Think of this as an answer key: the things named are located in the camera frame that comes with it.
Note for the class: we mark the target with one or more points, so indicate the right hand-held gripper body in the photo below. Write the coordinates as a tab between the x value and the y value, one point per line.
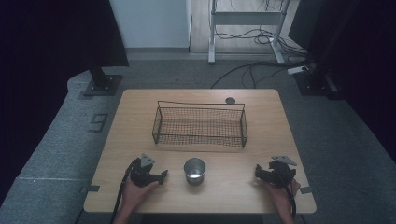
280	172

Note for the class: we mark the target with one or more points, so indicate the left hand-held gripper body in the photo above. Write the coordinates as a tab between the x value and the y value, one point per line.
141	174

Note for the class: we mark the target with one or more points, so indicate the person's left hand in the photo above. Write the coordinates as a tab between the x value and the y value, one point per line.
135	194

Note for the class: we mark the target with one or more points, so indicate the grey tape piece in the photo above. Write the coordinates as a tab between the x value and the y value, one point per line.
305	189
92	188

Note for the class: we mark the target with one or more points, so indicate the silver metal cup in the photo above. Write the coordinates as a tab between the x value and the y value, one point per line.
194	171

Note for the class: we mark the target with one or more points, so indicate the round grey table grommet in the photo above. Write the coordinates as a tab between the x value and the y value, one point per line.
230	100

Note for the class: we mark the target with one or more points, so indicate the white power strip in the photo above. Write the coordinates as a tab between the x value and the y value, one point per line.
297	70

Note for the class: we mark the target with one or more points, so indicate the black curtain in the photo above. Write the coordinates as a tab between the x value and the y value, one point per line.
358	62
46	46

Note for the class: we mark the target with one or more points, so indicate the black stand with base plate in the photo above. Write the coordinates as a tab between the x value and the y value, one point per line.
316	84
102	84

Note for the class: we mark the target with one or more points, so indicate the white metal desk frame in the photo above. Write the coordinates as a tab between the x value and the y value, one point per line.
246	18

